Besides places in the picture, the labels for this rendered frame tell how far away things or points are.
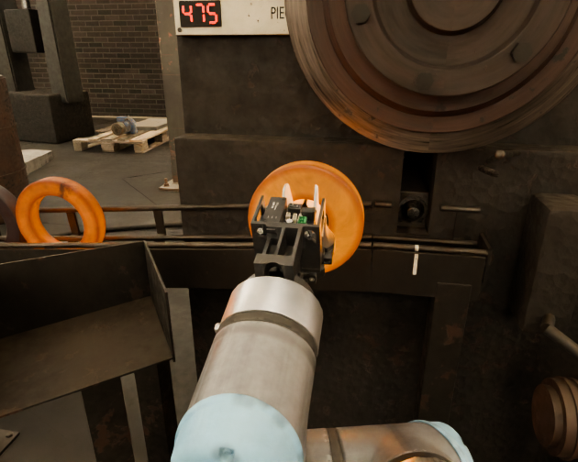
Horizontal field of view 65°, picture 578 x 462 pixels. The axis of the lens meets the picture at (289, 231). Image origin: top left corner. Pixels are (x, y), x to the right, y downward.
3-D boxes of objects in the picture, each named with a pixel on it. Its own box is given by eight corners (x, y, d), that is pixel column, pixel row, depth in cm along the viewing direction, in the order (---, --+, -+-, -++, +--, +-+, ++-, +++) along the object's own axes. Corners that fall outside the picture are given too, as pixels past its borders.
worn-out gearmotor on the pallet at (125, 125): (128, 131, 524) (126, 112, 516) (148, 131, 520) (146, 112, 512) (110, 137, 487) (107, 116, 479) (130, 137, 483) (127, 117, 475)
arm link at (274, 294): (318, 380, 41) (218, 368, 43) (324, 338, 45) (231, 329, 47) (316, 314, 36) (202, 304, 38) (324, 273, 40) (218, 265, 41)
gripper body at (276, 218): (328, 194, 49) (315, 269, 39) (328, 255, 54) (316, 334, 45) (260, 191, 50) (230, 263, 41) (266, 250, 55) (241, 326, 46)
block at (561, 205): (505, 303, 91) (528, 189, 82) (547, 307, 89) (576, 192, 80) (520, 335, 81) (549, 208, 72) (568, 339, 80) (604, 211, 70)
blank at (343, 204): (248, 161, 61) (240, 167, 58) (363, 157, 58) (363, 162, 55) (258, 266, 66) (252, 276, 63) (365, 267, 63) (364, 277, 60)
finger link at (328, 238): (338, 217, 56) (331, 264, 49) (338, 227, 57) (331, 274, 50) (300, 215, 57) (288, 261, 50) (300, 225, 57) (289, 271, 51)
